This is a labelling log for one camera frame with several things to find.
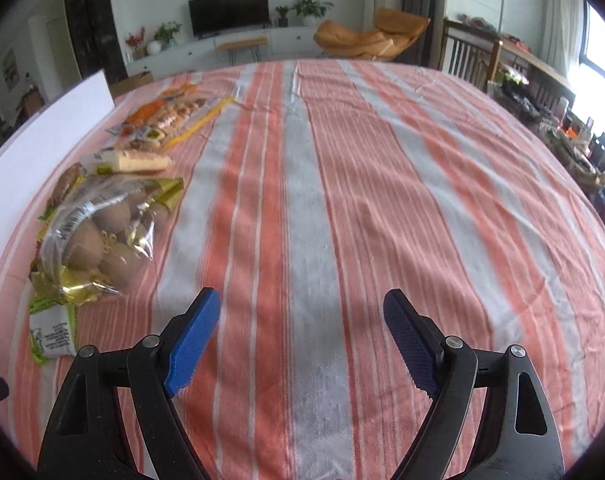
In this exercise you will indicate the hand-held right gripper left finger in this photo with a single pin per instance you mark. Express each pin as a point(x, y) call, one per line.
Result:
point(192, 345)

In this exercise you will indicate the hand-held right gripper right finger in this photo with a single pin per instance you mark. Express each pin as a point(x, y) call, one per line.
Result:
point(407, 340)

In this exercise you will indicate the clear bag of brown snacks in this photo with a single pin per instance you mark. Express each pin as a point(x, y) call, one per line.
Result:
point(92, 230)

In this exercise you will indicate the yellow bag of snacks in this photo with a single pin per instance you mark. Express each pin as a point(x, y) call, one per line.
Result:
point(182, 122)

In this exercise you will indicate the orange snack bag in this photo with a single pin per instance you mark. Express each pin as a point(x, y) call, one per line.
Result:
point(150, 109)

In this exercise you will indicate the green white snack packet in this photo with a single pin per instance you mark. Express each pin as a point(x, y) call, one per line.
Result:
point(52, 332)

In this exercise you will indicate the striped orange grey tablecloth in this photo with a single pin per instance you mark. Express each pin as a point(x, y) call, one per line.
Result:
point(332, 210)

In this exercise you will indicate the brown patterned snack packet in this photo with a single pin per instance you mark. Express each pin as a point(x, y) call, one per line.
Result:
point(65, 185)

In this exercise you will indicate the pale yellow bread packet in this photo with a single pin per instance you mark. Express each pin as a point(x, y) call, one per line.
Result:
point(132, 162)

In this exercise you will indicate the white board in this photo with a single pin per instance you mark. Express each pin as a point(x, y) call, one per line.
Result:
point(42, 125)

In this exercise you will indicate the cardboard box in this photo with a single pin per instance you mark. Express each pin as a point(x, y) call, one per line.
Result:
point(132, 82)

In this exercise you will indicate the wooden dining chair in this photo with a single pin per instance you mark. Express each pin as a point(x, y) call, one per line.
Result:
point(462, 55)

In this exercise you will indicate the white low cabinet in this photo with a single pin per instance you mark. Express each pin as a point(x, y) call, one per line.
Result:
point(192, 52)

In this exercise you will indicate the cluttered wooden side table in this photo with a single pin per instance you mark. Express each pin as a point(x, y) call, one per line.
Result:
point(532, 67)

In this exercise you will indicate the white round vase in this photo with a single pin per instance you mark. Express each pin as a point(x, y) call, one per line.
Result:
point(154, 47)

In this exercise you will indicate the orange lounge chair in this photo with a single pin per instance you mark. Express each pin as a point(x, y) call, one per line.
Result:
point(362, 37)

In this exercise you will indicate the wooden bench with metal legs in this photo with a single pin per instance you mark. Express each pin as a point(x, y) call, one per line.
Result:
point(242, 41)

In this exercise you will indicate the red flowers in vase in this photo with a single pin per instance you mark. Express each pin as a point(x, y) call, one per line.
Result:
point(135, 40)

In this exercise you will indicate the bushy green plant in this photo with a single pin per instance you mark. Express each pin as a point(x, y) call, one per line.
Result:
point(168, 32)

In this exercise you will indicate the dark tall cabinet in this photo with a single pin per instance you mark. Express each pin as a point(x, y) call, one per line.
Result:
point(90, 20)

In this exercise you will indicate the black television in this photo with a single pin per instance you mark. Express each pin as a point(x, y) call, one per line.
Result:
point(227, 10)

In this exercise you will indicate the grey curtain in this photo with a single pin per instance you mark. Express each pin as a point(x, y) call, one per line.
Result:
point(420, 0)

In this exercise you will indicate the small potted plant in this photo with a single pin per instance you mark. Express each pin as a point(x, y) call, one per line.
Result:
point(281, 15)

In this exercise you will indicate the large potted plant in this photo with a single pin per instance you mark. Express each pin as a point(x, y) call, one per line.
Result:
point(310, 7)

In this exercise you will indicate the white curtain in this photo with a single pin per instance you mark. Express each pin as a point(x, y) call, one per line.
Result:
point(562, 10)

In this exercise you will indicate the framed wall picture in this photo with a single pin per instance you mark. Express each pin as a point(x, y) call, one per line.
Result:
point(11, 70)

